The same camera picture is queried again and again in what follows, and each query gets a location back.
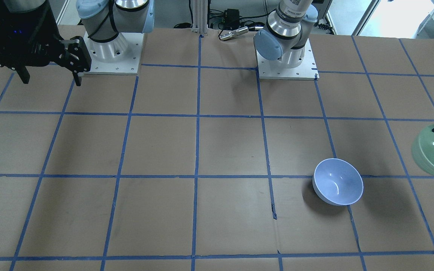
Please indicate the black idle gripper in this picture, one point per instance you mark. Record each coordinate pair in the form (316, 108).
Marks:
(74, 55)

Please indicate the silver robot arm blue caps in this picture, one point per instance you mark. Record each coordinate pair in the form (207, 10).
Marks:
(105, 19)

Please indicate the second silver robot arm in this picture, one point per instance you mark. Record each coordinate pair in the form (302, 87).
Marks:
(282, 47)

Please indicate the blue ceramic bowl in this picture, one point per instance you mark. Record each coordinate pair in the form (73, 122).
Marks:
(337, 182)

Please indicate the silver metal cylinder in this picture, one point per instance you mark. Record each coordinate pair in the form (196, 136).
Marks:
(233, 33)

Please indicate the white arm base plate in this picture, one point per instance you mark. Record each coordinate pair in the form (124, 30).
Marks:
(118, 57)

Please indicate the aluminium frame post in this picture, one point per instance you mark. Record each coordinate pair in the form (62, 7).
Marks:
(200, 15)

